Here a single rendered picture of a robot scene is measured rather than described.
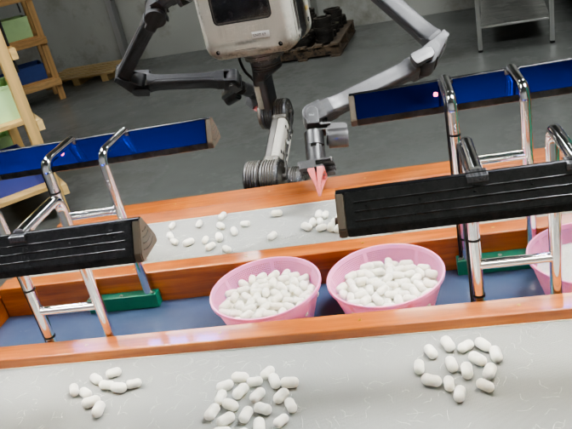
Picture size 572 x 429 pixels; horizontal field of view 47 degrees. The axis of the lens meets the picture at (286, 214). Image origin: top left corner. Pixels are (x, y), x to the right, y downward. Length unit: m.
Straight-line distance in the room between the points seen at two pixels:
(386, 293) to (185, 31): 8.01
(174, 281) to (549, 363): 0.95
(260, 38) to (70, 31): 8.01
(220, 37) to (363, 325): 1.24
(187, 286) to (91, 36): 8.38
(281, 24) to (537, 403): 1.45
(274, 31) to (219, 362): 1.19
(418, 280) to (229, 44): 1.13
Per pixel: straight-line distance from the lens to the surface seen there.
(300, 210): 1.93
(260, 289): 1.58
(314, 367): 1.31
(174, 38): 9.38
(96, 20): 9.87
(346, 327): 1.36
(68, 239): 1.25
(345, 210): 1.09
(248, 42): 2.24
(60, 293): 1.90
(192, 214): 2.07
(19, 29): 8.28
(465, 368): 1.23
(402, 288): 1.50
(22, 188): 4.53
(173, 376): 1.40
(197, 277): 1.73
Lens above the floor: 1.55
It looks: 25 degrees down
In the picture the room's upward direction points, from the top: 13 degrees counter-clockwise
